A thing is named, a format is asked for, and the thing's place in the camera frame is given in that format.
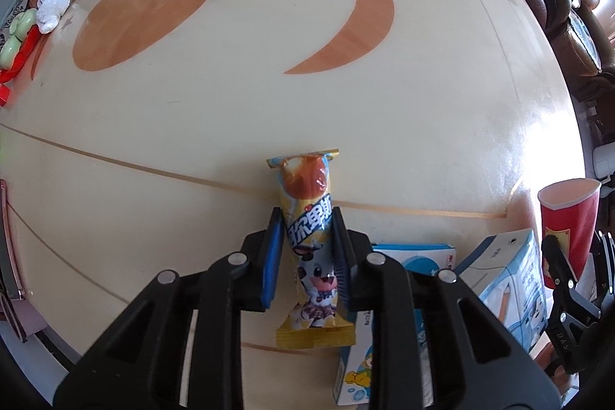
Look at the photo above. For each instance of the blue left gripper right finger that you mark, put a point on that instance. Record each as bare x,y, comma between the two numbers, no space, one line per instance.
342,253

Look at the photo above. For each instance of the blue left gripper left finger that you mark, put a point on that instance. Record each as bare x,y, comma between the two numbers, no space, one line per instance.
271,256

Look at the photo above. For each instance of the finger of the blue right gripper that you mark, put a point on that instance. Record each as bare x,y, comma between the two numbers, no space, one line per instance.
557,269

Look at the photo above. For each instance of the blue white milk carton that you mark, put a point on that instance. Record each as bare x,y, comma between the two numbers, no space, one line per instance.
504,271

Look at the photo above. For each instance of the yellow snack wrapper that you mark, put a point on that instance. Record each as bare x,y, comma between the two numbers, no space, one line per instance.
305,189

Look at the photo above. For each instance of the red paper cup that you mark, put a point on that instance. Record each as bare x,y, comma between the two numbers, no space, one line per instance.
569,212

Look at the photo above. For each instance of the blue white medicine box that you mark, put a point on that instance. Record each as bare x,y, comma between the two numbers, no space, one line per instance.
355,372

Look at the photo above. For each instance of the green white toy on red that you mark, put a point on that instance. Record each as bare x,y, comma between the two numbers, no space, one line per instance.
22,39

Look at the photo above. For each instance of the small white plastic bag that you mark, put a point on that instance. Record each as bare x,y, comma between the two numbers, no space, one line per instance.
49,13

